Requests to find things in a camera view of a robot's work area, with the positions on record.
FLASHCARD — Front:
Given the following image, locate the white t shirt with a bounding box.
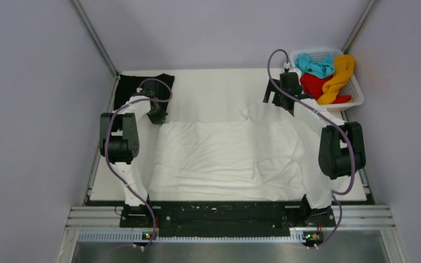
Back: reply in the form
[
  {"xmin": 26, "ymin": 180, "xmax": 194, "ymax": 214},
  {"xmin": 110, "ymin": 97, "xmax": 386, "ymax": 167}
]
[{"xmin": 149, "ymin": 102, "xmax": 333, "ymax": 205}]

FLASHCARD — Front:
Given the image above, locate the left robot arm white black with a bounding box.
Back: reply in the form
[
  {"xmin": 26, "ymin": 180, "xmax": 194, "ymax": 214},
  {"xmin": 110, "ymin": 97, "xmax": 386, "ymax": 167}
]
[{"xmin": 99, "ymin": 78, "xmax": 173, "ymax": 228}]

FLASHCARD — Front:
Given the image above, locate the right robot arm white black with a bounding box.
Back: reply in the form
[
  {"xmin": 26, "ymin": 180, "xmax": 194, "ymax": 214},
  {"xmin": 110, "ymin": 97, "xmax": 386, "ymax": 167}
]
[{"xmin": 263, "ymin": 71, "xmax": 366, "ymax": 226}]

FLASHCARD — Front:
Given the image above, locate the folded black t shirt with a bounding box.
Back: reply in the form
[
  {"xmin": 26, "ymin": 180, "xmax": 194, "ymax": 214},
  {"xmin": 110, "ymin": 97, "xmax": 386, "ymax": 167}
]
[{"xmin": 113, "ymin": 73, "xmax": 175, "ymax": 110}]

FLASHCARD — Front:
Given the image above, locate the red t shirt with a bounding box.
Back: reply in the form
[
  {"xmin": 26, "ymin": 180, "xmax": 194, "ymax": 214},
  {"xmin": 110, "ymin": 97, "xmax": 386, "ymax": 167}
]
[{"xmin": 300, "ymin": 73, "xmax": 352, "ymax": 104}]

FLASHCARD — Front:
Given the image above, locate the cyan t shirt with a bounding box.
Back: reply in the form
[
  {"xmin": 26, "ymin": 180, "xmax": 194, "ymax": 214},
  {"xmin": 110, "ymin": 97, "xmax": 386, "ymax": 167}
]
[{"xmin": 294, "ymin": 53, "xmax": 335, "ymax": 79}]

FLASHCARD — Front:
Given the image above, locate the yellow t shirt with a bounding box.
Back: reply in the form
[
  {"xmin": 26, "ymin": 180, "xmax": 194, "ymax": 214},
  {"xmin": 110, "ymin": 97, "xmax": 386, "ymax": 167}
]
[{"xmin": 317, "ymin": 55, "xmax": 355, "ymax": 105}]

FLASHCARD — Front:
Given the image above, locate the white plastic basket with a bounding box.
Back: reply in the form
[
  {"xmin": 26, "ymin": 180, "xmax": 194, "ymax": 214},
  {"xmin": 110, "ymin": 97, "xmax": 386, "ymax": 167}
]
[{"xmin": 289, "ymin": 48, "xmax": 365, "ymax": 111}]

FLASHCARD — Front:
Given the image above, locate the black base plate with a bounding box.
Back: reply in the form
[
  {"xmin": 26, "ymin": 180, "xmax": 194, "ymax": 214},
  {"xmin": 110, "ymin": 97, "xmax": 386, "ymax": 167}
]
[{"xmin": 87, "ymin": 197, "xmax": 338, "ymax": 238}]

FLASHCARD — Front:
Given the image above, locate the left aluminium corner post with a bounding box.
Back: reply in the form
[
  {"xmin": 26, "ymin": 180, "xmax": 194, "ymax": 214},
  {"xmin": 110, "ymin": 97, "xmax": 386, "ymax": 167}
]
[{"xmin": 69, "ymin": 0, "xmax": 118, "ymax": 76}]

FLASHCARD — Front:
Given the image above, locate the aluminium corner post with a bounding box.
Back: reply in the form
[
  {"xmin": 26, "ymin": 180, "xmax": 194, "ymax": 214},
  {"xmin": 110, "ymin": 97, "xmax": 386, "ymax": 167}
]
[
  {"xmin": 342, "ymin": 0, "xmax": 381, "ymax": 54},
  {"xmin": 69, "ymin": 0, "xmax": 118, "ymax": 76}
]

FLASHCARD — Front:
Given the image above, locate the right aluminium corner post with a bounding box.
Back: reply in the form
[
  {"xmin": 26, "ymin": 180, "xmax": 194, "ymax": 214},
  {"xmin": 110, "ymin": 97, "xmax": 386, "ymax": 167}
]
[{"xmin": 342, "ymin": 0, "xmax": 381, "ymax": 54}]

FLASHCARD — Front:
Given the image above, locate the aluminium front rail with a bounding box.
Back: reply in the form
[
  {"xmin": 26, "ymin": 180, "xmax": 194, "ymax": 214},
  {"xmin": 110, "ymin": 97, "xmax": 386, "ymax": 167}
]
[{"xmin": 56, "ymin": 205, "xmax": 408, "ymax": 262}]

